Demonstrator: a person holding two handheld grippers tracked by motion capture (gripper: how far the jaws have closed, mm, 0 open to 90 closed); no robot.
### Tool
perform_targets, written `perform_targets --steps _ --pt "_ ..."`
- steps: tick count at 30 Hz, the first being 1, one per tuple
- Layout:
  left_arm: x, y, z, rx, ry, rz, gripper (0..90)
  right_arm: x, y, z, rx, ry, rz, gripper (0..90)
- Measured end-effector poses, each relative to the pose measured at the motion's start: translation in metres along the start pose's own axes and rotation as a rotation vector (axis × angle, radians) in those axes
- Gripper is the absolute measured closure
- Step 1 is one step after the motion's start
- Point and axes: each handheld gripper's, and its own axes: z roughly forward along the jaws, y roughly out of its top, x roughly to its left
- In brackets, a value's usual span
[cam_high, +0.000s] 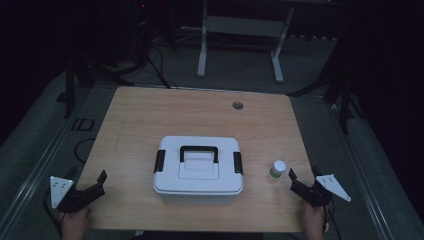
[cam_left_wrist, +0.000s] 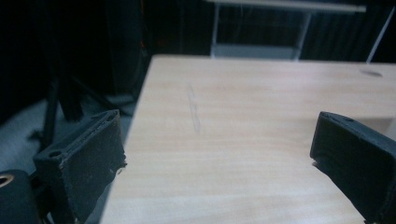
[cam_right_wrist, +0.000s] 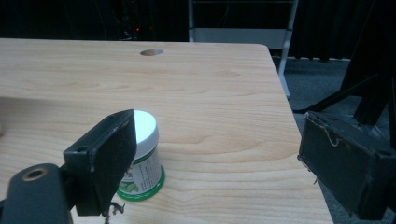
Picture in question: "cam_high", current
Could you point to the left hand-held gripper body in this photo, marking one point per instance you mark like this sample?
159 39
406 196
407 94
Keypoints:
61 191

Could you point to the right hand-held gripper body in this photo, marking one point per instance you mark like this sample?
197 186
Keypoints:
328 186

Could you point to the small white bottle green label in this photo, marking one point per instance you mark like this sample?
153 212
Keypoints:
278 167

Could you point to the person's left hand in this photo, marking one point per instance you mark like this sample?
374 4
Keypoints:
75 225

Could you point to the person's right hand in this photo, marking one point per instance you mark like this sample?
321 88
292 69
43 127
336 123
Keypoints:
314 221

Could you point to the black metal stand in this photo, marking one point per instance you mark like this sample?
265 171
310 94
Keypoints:
69 90
343 100

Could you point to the metal floor rail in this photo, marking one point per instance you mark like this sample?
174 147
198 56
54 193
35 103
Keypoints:
36 173
361 173

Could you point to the white metal desk frame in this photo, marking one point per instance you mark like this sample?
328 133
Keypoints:
243 26

